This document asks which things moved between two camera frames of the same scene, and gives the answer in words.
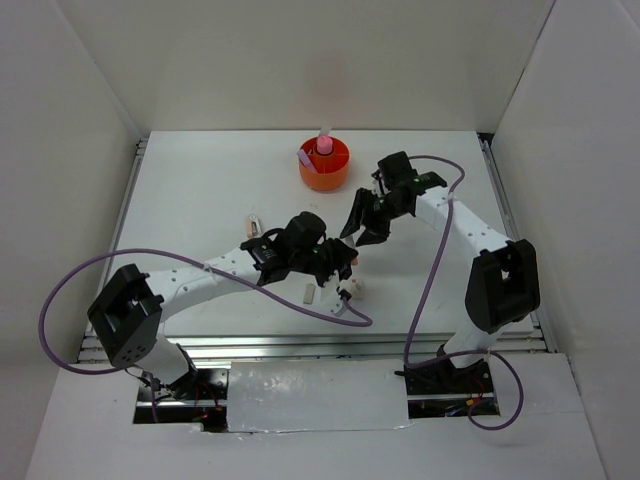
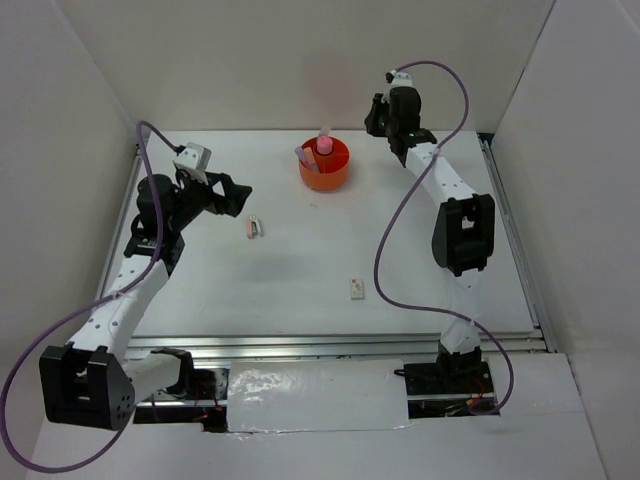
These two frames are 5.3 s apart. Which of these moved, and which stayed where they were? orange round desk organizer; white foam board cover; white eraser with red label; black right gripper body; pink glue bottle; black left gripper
Moved: black right gripper body; black left gripper
Stayed: orange round desk organizer; white eraser with red label; white foam board cover; pink glue bottle
